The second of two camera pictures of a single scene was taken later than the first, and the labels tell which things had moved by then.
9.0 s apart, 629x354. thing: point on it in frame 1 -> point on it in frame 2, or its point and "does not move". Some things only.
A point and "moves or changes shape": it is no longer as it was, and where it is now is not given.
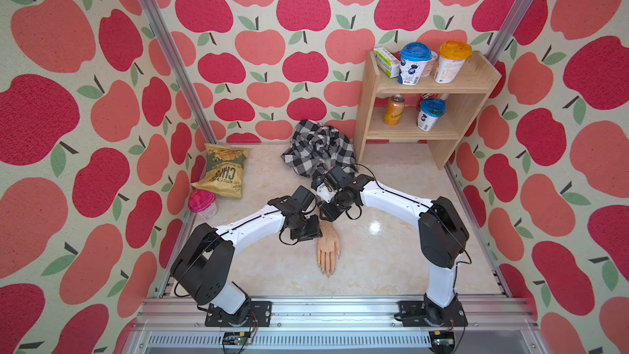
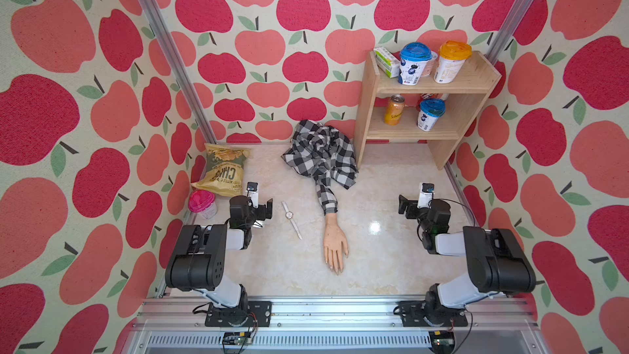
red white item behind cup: (433, 95) does not move
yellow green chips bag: (224, 170) does not move
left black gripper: (314, 233) -> (261, 215)
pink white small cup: (429, 65) does not move
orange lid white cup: (452, 56) does not move
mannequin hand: (328, 247) moves or changes shape
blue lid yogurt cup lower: (432, 109) does not move
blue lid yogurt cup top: (413, 59) does not move
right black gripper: (328, 214) -> (413, 208)
